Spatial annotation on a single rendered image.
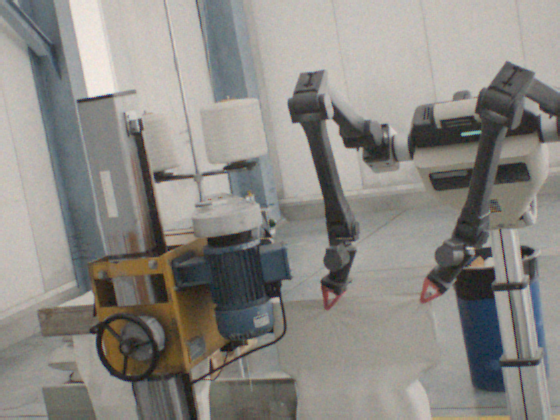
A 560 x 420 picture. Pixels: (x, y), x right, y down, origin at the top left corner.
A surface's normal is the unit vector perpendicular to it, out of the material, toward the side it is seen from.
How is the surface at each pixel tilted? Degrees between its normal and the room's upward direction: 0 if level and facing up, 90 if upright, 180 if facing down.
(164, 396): 90
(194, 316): 90
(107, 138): 90
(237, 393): 90
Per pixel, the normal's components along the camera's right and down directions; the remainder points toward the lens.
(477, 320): -0.72, 0.26
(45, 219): 0.90, -0.11
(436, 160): -0.38, -0.63
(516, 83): -0.36, -0.43
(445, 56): -0.40, 0.19
